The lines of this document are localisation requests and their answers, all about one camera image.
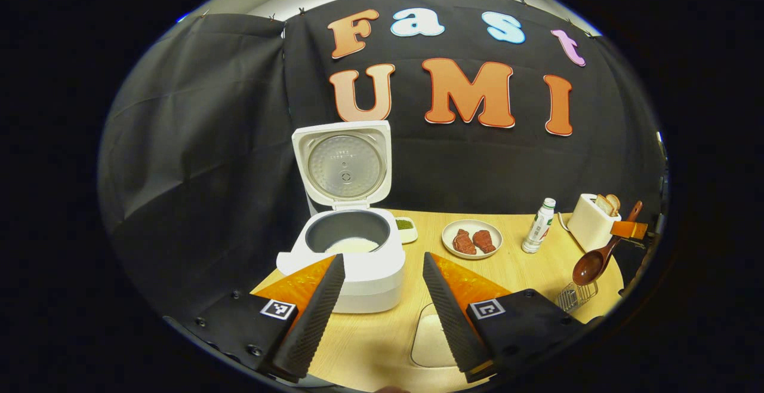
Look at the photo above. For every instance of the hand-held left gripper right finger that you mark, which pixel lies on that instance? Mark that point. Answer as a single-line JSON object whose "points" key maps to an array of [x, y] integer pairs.
{"points": [[453, 321]]}

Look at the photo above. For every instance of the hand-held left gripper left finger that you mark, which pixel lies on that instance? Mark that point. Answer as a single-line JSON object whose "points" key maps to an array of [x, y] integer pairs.
{"points": [[313, 321]]}

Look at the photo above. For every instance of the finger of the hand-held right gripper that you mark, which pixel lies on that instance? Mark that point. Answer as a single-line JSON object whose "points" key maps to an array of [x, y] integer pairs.
{"points": [[630, 230]]}

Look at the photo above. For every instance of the clear container of rice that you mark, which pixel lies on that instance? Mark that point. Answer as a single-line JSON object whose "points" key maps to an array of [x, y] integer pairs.
{"points": [[433, 339]]}

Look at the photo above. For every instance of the brown wooden spoon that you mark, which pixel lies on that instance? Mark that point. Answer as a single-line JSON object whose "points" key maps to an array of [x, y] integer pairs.
{"points": [[588, 270]]}

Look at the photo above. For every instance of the white rice cooker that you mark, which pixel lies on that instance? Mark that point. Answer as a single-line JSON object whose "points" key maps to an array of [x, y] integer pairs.
{"points": [[373, 282]]}

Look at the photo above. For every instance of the toast slice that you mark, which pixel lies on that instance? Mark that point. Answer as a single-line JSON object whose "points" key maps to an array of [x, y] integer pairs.
{"points": [[614, 202], [604, 205]]}

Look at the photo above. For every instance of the white toaster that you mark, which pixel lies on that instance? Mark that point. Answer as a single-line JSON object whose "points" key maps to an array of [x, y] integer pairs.
{"points": [[588, 232]]}

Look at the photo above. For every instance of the round white plate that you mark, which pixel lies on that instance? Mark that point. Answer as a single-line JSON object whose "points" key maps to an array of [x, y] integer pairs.
{"points": [[447, 243]]}

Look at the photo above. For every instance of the red meat piece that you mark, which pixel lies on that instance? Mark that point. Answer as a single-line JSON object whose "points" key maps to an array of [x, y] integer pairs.
{"points": [[464, 242], [484, 242]]}

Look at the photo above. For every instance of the white bottle green label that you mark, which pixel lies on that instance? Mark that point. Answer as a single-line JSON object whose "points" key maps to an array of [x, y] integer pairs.
{"points": [[538, 229]]}

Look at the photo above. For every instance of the small white dish green sauce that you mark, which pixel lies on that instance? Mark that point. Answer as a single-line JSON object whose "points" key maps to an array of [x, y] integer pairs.
{"points": [[406, 226]]}

